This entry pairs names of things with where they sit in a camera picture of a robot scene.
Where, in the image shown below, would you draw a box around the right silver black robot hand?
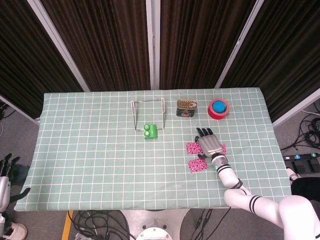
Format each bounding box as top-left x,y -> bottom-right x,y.
194,126 -> 224,161

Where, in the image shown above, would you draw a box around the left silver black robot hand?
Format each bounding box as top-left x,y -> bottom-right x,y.
0,152 -> 31,214

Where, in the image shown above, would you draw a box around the pink patterned pouch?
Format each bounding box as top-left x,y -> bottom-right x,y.
187,158 -> 209,174
185,141 -> 203,155

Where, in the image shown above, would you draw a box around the red tape roll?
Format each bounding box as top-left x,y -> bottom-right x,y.
207,98 -> 231,120

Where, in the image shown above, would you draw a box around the blue ball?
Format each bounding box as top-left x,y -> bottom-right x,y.
212,100 -> 227,113

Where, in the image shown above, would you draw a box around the dark green luncheon meat can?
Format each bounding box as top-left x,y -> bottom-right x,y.
175,99 -> 198,118

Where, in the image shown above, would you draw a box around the green toy building block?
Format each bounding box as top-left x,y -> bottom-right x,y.
143,123 -> 159,140

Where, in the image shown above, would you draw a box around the green white checked tablecloth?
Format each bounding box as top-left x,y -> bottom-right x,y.
13,87 -> 294,213

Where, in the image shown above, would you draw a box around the black foot pedal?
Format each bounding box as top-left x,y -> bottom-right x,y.
308,158 -> 320,173
291,159 -> 310,174

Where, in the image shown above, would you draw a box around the black trouser leg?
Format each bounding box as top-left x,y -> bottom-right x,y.
291,176 -> 320,198

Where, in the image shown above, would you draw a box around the dark fabric partition panel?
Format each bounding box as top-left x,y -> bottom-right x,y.
214,0 -> 320,127
146,0 -> 266,90
0,0 -> 91,126
27,0 -> 161,92

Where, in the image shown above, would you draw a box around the metal wire stand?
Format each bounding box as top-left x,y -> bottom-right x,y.
130,97 -> 166,132

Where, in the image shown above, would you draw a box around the black floor cable bundle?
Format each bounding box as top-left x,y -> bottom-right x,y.
71,209 -> 131,240
179,208 -> 216,240

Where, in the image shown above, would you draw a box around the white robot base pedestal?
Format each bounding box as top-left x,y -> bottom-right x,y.
119,209 -> 191,240

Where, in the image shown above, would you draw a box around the black coiled floor cables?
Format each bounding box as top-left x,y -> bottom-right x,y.
279,117 -> 320,152

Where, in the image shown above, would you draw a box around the white floor cable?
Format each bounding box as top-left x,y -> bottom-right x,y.
301,107 -> 320,116

